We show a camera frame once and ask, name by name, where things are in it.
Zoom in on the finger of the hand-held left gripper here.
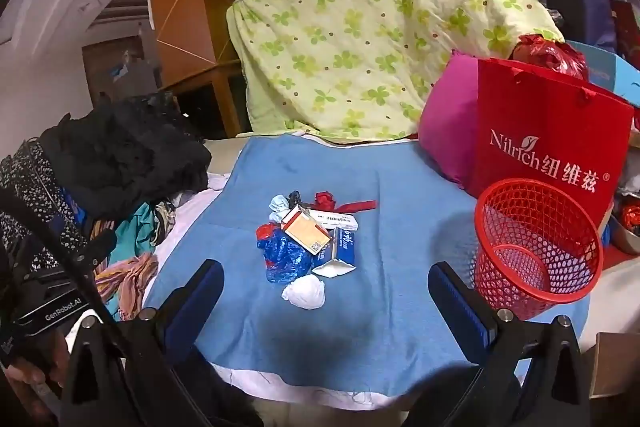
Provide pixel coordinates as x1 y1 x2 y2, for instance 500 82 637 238
70 229 118 270
52 184 88 228

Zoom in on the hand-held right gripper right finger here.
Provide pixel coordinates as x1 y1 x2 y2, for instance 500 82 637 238
427 261 593 427

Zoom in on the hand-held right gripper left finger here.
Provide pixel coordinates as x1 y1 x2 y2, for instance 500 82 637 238
60 259 226 427

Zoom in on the red mesh basket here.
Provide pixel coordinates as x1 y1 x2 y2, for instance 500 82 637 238
474 178 604 322

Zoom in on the blue plastic bag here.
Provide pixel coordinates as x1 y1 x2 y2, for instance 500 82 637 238
256 227 313 284

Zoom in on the white tissue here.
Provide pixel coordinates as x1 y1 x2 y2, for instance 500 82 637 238
281 273 327 310

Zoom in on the orange white small box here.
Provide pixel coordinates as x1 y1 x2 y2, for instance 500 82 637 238
281 205 332 255

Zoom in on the light blue paper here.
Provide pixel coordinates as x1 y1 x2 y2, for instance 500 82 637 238
268 194 292 223

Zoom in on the blue white carton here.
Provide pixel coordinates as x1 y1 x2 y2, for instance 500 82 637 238
311 227 360 279

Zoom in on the red ribbon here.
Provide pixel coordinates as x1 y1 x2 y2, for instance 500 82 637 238
315 191 378 212

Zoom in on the long white box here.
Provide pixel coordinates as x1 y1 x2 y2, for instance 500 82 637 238
306 208 361 230

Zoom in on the person's left hand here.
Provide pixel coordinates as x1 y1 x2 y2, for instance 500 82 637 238
0 334 72 414

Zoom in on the teal cloth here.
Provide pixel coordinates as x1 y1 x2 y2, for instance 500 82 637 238
107 202 166 268

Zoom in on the dark floral garment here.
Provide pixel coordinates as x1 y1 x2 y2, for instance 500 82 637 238
0 139 101 288

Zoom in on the striped scarf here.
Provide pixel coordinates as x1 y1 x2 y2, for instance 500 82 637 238
95 252 160 323

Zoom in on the blue towel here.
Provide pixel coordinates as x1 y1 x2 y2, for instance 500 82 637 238
142 134 591 400

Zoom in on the black lace cloth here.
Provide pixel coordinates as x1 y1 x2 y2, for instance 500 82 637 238
40 92 211 218

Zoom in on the yellow black patterned cloth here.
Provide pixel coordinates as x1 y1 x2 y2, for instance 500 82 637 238
152 199 178 238

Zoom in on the brown wooden door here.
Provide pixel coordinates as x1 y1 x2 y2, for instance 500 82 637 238
82 34 161 108

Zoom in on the brown cardboard box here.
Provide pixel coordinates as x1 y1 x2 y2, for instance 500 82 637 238
582 332 640 402

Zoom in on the metal basin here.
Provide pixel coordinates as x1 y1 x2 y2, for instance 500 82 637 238
609 202 640 254

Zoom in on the pink pillow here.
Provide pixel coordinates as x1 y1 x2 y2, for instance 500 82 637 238
417 52 483 198

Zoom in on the red paper bag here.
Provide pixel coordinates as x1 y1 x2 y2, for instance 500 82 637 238
467 58 635 228

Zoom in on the red plastic bag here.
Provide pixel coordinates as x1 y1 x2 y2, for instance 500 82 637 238
510 34 591 80

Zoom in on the light blue flat box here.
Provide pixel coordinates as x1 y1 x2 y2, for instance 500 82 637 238
567 39 640 102

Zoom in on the green clover print quilt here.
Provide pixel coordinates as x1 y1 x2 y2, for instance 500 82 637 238
226 0 566 145

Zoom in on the dark red box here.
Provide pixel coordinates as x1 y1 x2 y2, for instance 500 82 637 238
607 0 640 58

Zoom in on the black cable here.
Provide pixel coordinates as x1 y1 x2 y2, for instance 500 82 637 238
0 187 128 325

